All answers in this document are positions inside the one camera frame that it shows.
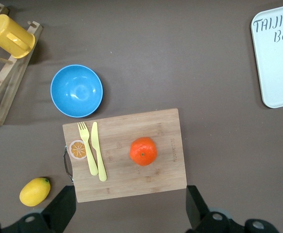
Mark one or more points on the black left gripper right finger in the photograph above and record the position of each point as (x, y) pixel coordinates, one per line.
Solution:
(196, 206)

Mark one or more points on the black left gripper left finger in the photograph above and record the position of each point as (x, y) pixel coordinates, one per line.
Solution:
(64, 204)

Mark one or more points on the orange mandarin fruit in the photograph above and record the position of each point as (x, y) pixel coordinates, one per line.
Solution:
(143, 151)

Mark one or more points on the yellow lemon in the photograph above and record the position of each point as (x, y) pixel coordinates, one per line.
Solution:
(35, 192)

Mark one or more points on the yellow plastic fork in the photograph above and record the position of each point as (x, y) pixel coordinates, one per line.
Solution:
(89, 155)

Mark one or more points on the orange slice disc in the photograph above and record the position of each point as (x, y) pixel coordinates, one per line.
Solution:
(77, 150)

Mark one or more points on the wooden cutting board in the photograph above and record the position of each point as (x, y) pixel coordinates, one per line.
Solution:
(136, 184)

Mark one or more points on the yellow plastic knife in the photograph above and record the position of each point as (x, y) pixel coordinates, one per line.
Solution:
(98, 150)

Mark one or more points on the blue bowl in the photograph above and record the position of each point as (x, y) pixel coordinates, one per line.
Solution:
(76, 91)

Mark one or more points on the wooden peg drying rack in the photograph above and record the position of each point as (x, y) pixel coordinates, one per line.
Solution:
(13, 72)

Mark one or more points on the cream tray with bear print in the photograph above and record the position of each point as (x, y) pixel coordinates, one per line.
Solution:
(277, 60)

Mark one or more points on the yellow mug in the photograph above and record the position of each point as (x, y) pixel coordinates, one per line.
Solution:
(8, 34)

